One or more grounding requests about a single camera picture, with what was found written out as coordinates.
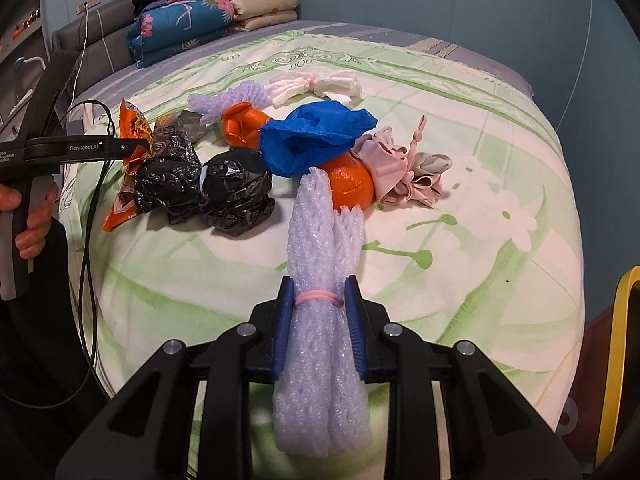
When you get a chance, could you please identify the thin white wall cable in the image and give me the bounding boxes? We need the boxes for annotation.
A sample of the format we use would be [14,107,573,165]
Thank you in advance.
[555,0,596,131]

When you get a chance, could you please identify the blue floral quilt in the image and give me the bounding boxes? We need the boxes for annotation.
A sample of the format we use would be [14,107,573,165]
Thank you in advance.
[126,0,240,68]

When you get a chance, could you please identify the blue plastic bag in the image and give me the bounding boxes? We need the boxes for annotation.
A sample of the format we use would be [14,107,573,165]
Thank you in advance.
[260,101,378,178]

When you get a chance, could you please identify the yellow rimmed trash bin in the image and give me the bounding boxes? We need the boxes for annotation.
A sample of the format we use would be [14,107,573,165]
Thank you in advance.
[595,266,640,466]

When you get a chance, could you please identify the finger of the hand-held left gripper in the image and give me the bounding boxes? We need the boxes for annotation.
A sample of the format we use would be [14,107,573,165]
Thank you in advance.
[107,137,153,160]

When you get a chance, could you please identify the orange plastic bag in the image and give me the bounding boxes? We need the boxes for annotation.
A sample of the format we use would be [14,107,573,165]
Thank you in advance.
[220,102,271,153]

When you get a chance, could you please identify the beige folded quilt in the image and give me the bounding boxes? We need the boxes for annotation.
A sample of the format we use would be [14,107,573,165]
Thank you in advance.
[232,0,300,33]

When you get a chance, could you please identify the pink beige cloth bundle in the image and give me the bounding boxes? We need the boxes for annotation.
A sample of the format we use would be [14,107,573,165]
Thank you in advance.
[352,115,453,208]

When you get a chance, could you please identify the person's left hand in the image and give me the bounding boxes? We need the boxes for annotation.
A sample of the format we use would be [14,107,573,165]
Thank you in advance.
[0,182,61,261]

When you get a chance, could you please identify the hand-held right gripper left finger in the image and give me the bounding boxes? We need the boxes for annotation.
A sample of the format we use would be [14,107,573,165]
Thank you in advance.
[55,276,296,480]

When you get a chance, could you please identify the white tissue bundle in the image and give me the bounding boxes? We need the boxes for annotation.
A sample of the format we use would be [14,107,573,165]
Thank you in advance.
[270,72,363,108]

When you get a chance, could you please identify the white foam net bundle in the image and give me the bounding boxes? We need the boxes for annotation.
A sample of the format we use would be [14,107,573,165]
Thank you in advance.
[272,166,371,458]

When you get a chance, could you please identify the black cable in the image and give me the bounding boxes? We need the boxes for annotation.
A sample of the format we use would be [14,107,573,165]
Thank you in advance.
[0,100,126,408]

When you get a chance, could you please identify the orange fruit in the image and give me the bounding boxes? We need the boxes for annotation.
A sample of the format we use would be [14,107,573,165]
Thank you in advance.
[320,152,376,213]

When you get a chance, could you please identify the purple foam net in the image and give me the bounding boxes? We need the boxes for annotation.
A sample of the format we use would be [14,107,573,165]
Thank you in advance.
[187,82,278,123]

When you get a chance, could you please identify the dark red bag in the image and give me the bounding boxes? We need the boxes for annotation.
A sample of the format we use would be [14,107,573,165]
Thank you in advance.
[560,312,618,443]

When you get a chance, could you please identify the green printed blanket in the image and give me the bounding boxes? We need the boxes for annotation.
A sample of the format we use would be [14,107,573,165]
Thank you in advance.
[60,30,583,431]

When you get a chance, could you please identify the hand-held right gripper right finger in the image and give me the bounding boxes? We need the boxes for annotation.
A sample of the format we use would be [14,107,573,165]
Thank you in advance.
[344,275,583,480]

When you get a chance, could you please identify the black plastic bag bundle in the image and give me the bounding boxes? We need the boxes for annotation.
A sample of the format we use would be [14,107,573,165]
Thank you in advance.
[134,147,276,236]

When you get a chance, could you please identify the white shelf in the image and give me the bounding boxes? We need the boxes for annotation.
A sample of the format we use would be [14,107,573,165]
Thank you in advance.
[0,7,53,126]

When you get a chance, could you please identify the orange snack packet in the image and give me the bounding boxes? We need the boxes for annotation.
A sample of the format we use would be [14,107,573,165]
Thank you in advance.
[102,99,156,233]

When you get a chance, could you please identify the grey crumpled wrapper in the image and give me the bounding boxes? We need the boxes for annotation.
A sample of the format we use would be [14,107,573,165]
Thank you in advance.
[152,109,208,151]

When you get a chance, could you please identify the white charging cable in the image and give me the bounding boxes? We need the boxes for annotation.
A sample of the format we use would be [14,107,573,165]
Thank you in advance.
[74,4,92,97]

